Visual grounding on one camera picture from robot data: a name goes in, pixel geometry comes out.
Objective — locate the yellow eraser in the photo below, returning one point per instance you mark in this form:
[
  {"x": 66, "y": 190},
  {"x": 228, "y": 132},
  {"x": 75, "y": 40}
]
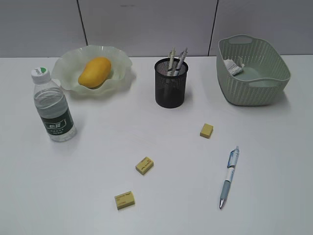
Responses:
[
  {"x": 144, "y": 165},
  {"x": 206, "y": 131},
  {"x": 124, "y": 200}
]

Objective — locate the beige grip white pen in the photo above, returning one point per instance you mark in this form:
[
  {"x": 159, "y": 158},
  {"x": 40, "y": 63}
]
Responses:
[{"x": 171, "y": 60}]

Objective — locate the grey grip black-clip pen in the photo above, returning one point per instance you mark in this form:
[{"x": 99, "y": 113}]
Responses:
[{"x": 181, "y": 60}]

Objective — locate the yellow mango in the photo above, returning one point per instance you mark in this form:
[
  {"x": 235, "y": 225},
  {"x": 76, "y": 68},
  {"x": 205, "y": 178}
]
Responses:
[{"x": 95, "y": 72}]

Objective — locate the blue grip clear pen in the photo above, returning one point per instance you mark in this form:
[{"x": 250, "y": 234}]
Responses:
[{"x": 231, "y": 165}]

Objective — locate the waste paper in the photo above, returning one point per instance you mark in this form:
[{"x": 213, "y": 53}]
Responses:
[{"x": 234, "y": 68}]

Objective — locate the clear bottle green label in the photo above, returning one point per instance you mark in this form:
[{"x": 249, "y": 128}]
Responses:
[{"x": 52, "y": 107}]

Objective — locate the black mesh pen holder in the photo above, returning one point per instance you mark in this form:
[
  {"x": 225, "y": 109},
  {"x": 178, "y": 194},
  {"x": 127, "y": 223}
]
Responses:
[{"x": 169, "y": 90}]

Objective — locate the yellow eraser front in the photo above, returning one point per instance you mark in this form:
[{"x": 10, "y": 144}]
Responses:
[{"x": 124, "y": 200}]

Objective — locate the frosted green glass plate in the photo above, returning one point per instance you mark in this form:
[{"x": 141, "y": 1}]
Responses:
[{"x": 69, "y": 67}]

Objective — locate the pale green woven basket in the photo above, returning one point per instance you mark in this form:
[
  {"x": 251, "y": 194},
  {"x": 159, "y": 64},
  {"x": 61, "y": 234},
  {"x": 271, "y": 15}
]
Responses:
[{"x": 264, "y": 76}]

